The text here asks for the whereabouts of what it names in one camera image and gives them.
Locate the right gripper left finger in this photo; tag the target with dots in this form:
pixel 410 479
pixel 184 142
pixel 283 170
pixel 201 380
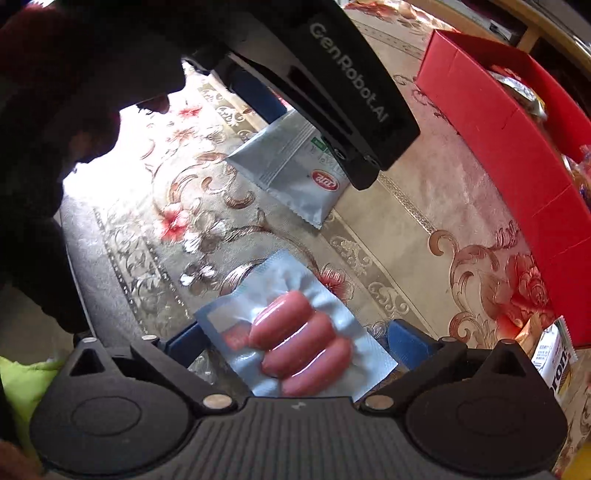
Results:
pixel 166 364

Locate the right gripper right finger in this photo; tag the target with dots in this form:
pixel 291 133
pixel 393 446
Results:
pixel 429 363

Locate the silver white snack packet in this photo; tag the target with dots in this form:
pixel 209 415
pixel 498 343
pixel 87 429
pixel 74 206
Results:
pixel 289 160

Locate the sausage vacuum pack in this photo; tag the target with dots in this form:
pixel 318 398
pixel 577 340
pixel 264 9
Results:
pixel 286 335

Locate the Kaprons white wafer packet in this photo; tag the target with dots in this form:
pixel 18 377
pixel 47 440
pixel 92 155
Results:
pixel 554 357

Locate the gold foil snack packet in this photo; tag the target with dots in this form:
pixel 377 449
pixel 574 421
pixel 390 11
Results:
pixel 530 335

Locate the red yellow snack packet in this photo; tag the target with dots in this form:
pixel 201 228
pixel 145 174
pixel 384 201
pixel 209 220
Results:
pixel 531 102

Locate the blue red spicy snack bag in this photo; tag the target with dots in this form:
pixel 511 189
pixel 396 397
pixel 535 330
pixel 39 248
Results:
pixel 581 173

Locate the floral table cloth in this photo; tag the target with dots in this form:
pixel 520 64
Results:
pixel 163 224

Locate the red cardboard box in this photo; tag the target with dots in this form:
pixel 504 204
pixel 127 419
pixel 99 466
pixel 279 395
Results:
pixel 523 160

